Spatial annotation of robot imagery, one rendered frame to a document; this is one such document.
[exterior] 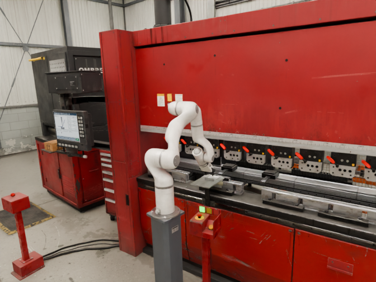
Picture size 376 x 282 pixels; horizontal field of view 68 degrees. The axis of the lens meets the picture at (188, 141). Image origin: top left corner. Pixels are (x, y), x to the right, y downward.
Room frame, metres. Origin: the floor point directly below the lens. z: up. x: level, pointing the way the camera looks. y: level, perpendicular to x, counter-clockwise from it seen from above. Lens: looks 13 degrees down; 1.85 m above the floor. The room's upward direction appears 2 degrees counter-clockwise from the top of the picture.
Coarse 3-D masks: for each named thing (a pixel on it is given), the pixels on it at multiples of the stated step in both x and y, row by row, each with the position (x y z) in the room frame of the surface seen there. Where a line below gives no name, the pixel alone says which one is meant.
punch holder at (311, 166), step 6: (300, 150) 1.90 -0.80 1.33; (306, 150) 1.88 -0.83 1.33; (312, 150) 1.86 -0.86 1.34; (318, 150) 1.84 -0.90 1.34; (306, 156) 1.88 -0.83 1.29; (312, 156) 1.86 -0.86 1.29; (318, 156) 1.83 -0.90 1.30; (300, 162) 1.90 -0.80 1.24; (306, 162) 1.87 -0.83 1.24; (312, 162) 1.85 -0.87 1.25; (318, 162) 1.83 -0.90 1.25; (300, 168) 1.89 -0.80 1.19; (306, 168) 1.87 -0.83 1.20; (312, 168) 1.85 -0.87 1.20; (318, 168) 1.83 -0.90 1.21
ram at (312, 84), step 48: (144, 48) 2.72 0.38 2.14; (192, 48) 2.41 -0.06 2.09; (240, 48) 2.17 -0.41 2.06; (288, 48) 1.97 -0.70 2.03; (336, 48) 1.80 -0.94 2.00; (144, 96) 2.74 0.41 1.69; (192, 96) 2.42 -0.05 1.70; (240, 96) 2.17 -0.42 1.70; (288, 96) 1.96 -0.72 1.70; (336, 96) 1.79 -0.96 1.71; (288, 144) 1.95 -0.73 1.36
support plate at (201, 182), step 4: (204, 176) 2.32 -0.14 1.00; (208, 176) 2.31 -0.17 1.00; (196, 180) 2.23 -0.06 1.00; (200, 180) 2.23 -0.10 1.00; (204, 180) 2.22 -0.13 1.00; (208, 180) 2.22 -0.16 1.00; (216, 180) 2.21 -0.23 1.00; (220, 180) 2.22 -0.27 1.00; (192, 184) 2.15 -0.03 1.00; (196, 184) 2.14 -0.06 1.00; (200, 184) 2.14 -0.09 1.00; (204, 184) 2.13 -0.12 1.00; (208, 184) 2.13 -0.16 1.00; (212, 184) 2.13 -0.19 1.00; (208, 188) 2.06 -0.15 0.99
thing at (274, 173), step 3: (264, 171) 2.30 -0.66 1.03; (267, 171) 2.30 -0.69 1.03; (270, 171) 2.30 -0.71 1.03; (273, 171) 2.29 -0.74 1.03; (276, 171) 2.30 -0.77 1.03; (264, 174) 2.28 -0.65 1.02; (267, 174) 2.26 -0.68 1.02; (270, 174) 2.26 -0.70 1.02; (273, 174) 2.24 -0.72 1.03; (276, 174) 2.26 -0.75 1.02; (264, 177) 2.28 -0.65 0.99; (267, 177) 2.23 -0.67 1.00; (270, 177) 2.25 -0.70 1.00; (273, 177) 2.23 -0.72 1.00; (276, 177) 2.26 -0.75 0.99; (261, 180) 2.17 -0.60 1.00; (264, 180) 2.17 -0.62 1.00
